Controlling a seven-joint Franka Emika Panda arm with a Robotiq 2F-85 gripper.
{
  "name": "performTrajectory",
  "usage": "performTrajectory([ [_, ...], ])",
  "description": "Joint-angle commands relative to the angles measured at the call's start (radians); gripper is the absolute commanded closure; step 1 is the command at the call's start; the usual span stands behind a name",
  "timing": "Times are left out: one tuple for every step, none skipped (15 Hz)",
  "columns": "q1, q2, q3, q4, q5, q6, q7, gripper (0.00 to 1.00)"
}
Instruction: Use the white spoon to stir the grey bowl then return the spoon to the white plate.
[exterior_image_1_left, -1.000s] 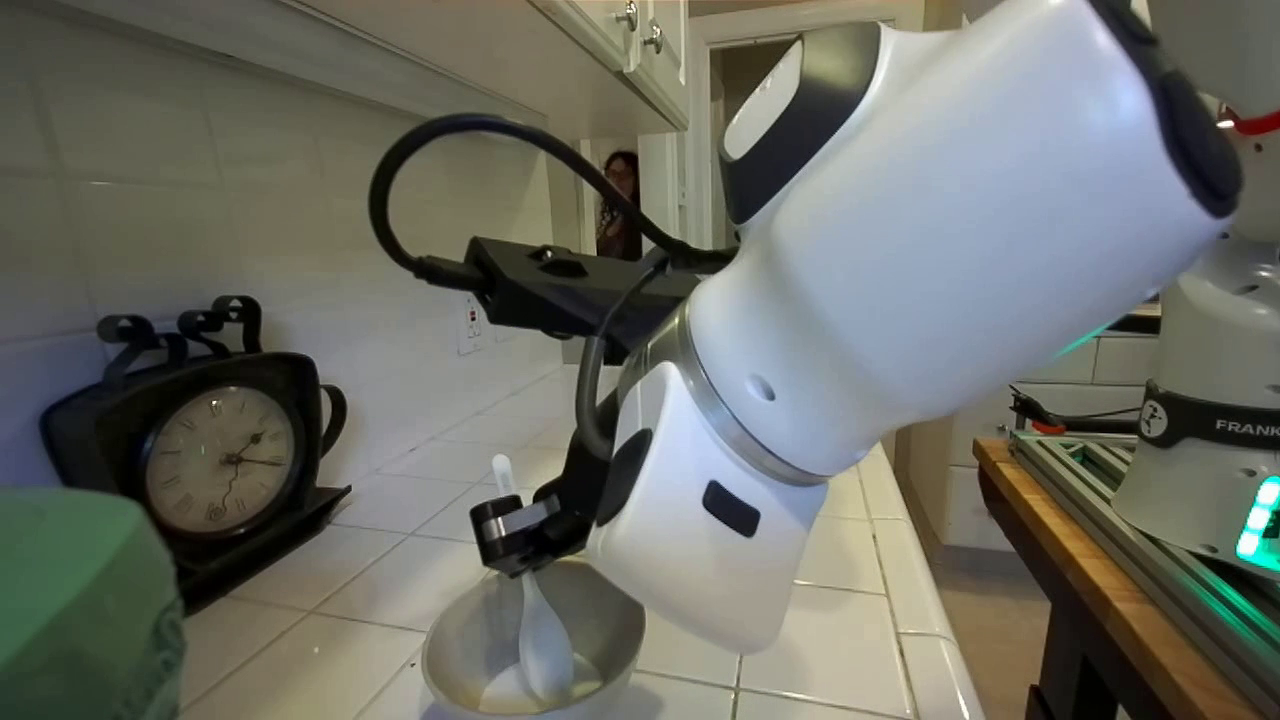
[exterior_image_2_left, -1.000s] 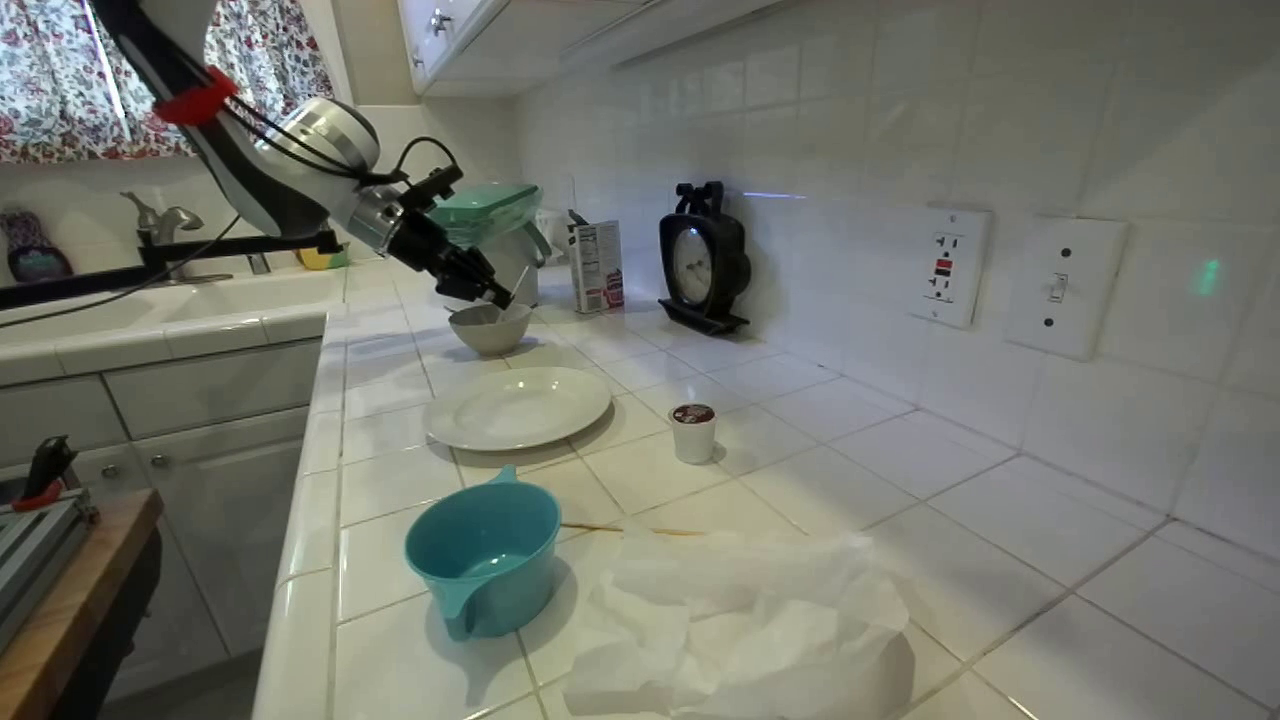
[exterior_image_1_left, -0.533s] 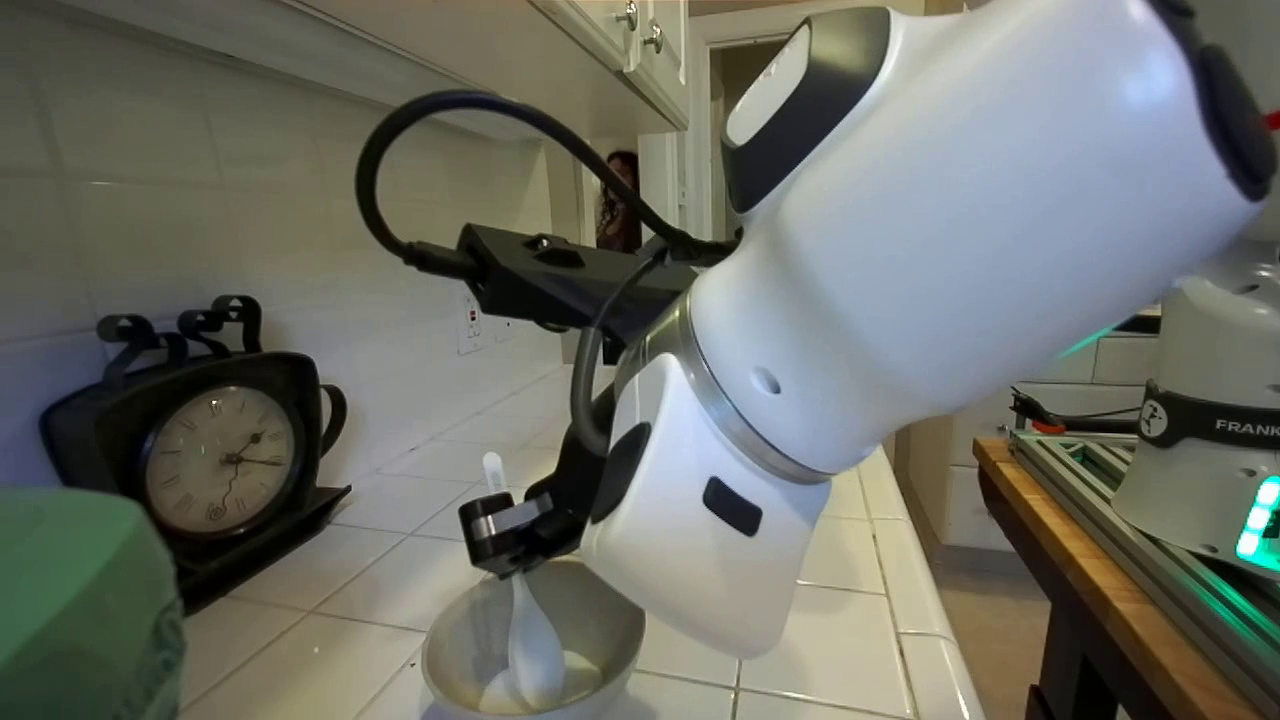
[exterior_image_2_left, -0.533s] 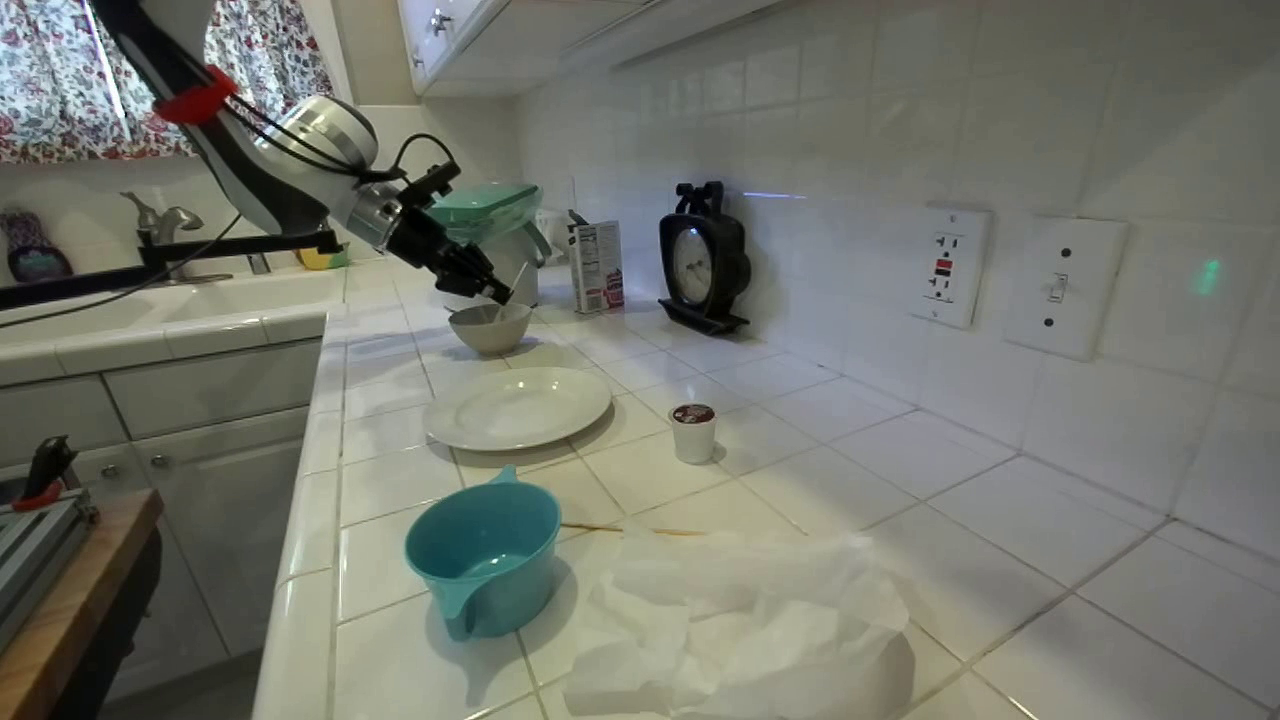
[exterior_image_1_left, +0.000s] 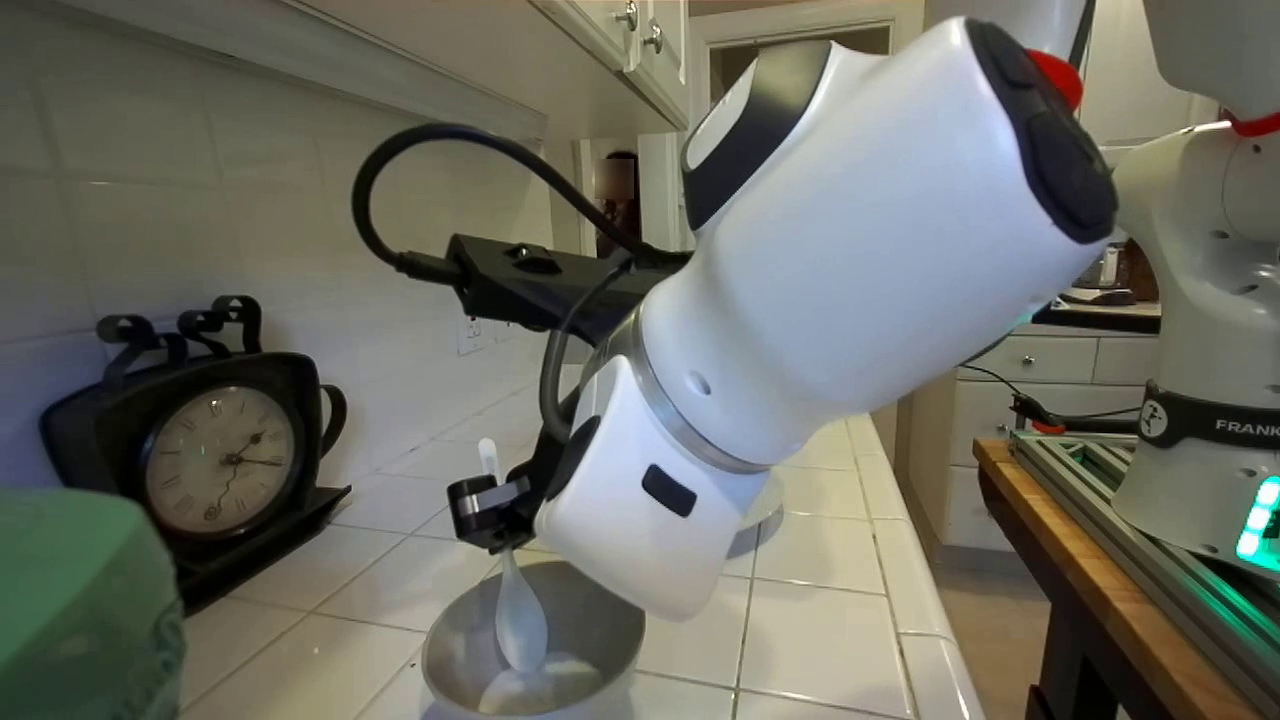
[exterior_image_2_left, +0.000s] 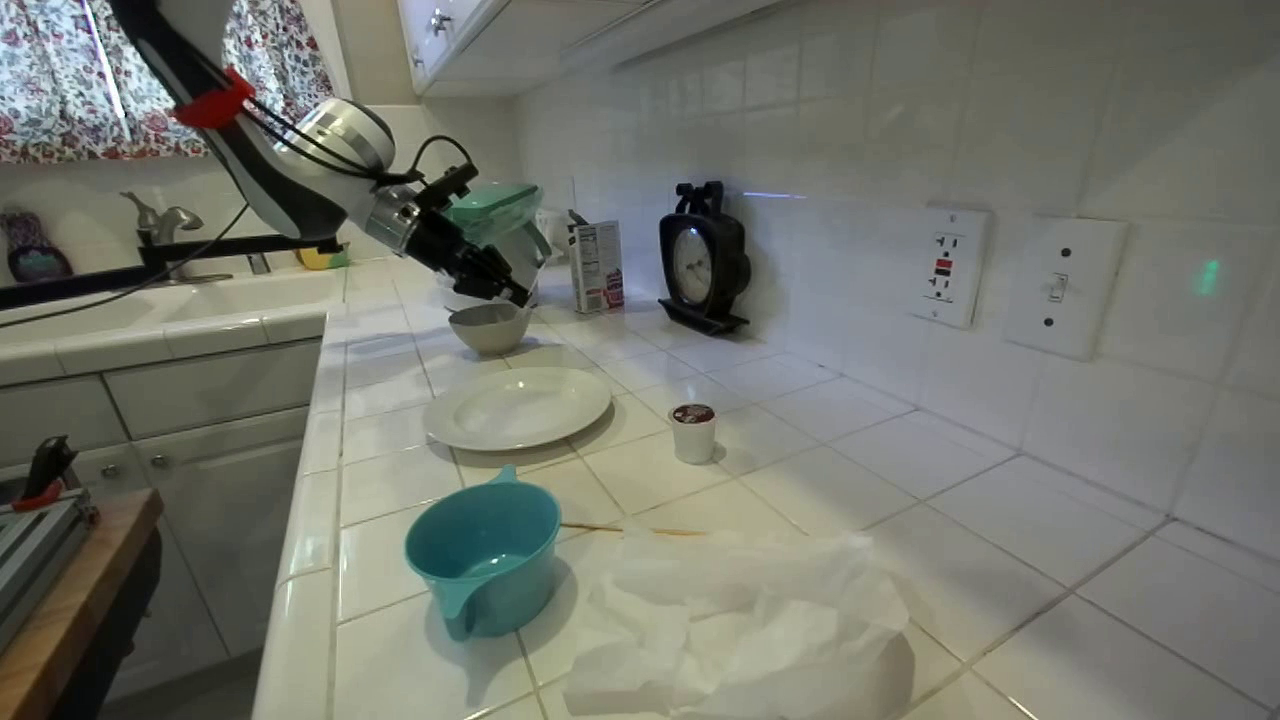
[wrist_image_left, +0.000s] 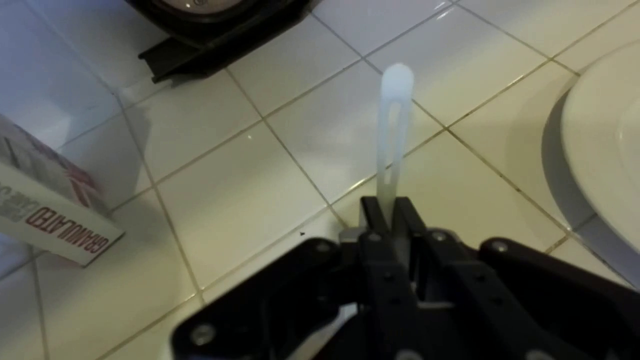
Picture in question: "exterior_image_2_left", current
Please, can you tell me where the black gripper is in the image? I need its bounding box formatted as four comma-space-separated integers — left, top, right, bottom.
400, 195, 537, 311

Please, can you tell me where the grey bowl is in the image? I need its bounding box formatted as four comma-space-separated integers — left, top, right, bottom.
444, 300, 537, 358

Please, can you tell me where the white round plate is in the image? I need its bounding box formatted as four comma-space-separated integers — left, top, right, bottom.
420, 358, 617, 454

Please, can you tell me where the white canister with green lid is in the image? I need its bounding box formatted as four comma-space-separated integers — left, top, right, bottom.
444, 175, 560, 311

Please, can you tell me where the granulated sugar box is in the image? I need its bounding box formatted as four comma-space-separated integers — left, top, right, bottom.
565, 208, 628, 321

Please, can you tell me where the yellow sponge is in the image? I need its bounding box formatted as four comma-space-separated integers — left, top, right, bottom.
290, 245, 353, 277

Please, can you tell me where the black analog clock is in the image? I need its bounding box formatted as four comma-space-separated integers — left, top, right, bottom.
656, 180, 757, 339

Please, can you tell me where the small white coffee pod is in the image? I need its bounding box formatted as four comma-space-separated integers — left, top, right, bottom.
669, 400, 721, 466

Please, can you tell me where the teal measuring cup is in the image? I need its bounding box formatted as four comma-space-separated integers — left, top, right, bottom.
400, 466, 566, 644

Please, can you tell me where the white base cabinet with drawers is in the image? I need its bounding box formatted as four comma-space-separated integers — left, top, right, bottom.
0, 337, 329, 712

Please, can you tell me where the chrome faucet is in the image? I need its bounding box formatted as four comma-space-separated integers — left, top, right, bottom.
120, 187, 207, 284

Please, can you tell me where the crumpled white plastic bag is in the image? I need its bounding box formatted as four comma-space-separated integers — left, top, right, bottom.
560, 526, 920, 720

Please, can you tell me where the white power outlet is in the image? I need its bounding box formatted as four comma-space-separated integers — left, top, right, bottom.
907, 202, 994, 333

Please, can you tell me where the red and black tool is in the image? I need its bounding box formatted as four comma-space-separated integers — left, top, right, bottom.
13, 433, 80, 514

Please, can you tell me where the wide floral curtain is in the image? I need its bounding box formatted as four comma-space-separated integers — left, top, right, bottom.
0, 0, 254, 167

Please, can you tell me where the wooden table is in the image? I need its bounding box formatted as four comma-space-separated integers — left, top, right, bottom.
0, 486, 169, 720

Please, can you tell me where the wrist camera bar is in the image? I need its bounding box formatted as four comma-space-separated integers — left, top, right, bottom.
412, 156, 484, 202

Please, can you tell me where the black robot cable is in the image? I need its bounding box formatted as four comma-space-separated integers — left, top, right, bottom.
197, 90, 481, 193

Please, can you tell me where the white wall cabinet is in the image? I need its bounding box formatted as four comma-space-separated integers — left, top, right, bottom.
390, 0, 793, 103

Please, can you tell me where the red velcro strap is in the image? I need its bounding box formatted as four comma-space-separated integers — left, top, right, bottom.
172, 66, 259, 137

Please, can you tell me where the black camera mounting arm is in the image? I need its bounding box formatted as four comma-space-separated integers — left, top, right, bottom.
0, 231, 349, 311

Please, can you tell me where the aluminium rail frame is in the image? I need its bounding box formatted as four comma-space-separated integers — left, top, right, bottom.
0, 486, 100, 657

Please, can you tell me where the white light switch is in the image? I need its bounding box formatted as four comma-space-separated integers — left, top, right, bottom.
998, 212, 1133, 363

